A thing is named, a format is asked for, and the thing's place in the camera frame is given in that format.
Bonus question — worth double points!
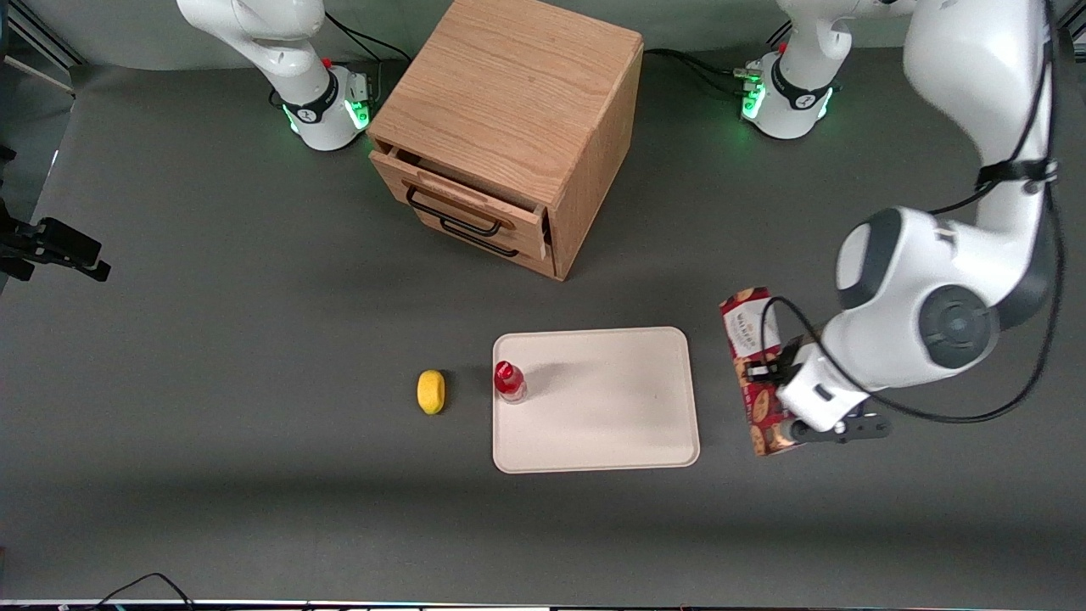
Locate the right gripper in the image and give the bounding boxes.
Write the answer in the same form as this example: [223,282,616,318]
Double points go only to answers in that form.
[0,144,113,283]

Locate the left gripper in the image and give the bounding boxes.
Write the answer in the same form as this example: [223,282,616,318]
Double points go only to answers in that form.
[742,336,873,434]

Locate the red cookie box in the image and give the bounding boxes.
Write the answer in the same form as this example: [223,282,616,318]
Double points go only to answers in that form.
[719,286,809,458]

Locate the beige rectangular plastic tray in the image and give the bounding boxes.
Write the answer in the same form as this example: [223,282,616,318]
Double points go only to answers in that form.
[491,326,703,475]

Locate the small red-capped clear bottle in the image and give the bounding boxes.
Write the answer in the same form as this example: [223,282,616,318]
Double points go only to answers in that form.
[494,360,529,406]

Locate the wooden drawer with narrow front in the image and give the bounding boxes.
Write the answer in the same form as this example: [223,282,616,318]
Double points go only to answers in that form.
[414,207,558,280]

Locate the yellow lemon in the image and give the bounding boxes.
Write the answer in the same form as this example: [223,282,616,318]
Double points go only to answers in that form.
[416,368,447,417]

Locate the wooden drawer with wide front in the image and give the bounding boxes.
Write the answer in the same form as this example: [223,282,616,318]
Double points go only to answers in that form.
[370,146,549,261]

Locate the oak wooden drawer cabinet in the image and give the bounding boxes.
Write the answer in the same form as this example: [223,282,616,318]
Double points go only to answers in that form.
[366,0,645,283]

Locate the aluminium frame rail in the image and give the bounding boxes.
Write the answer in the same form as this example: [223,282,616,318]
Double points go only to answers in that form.
[0,0,88,96]

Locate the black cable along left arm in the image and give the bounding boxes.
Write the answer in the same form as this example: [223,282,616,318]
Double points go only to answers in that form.
[759,0,1068,425]

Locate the black cables at left arm base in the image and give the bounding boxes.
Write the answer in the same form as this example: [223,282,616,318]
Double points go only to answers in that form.
[642,24,794,99]

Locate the black cables at arm base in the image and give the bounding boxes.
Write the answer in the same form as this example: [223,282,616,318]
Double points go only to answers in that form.
[642,24,794,99]
[268,10,413,109]

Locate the short black wire drawer handle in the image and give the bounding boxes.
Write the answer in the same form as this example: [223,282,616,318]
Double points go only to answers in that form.
[439,216,521,259]

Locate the thin black cable at table edge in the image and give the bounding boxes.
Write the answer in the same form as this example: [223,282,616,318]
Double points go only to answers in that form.
[81,572,198,611]

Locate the long black wire drawer handle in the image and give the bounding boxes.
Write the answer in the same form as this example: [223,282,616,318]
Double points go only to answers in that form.
[405,186,504,238]

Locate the black cables at right arm base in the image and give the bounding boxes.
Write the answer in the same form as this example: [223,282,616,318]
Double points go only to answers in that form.
[268,10,413,109]

